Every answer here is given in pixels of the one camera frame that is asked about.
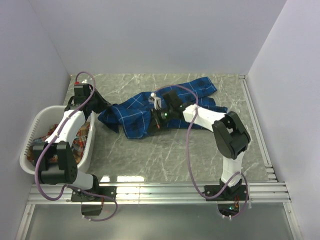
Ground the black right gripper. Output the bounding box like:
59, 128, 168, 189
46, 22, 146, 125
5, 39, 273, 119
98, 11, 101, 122
146, 106, 174, 133

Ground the blue plaid long sleeve shirt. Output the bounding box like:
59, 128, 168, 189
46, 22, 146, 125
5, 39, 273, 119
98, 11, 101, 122
97, 76, 228, 139

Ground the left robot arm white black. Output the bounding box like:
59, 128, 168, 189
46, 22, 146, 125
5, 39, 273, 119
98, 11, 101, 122
33, 83, 110, 201

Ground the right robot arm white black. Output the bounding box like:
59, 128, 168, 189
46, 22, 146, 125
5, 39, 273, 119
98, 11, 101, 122
149, 90, 251, 201

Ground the red brown plaid shirt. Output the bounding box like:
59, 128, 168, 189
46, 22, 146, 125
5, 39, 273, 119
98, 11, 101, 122
26, 122, 90, 165

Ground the white plastic laundry basket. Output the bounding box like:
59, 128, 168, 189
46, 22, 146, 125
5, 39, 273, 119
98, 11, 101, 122
19, 105, 96, 175

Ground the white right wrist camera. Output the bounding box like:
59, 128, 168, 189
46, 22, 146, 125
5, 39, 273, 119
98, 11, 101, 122
148, 92, 162, 110

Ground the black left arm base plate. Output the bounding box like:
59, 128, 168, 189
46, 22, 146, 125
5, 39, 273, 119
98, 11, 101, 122
70, 186, 117, 203

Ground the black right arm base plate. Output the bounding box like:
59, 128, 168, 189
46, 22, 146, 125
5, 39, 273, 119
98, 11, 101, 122
199, 184, 250, 202

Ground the aluminium mounting rail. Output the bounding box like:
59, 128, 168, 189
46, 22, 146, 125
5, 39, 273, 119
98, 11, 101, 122
27, 182, 291, 205

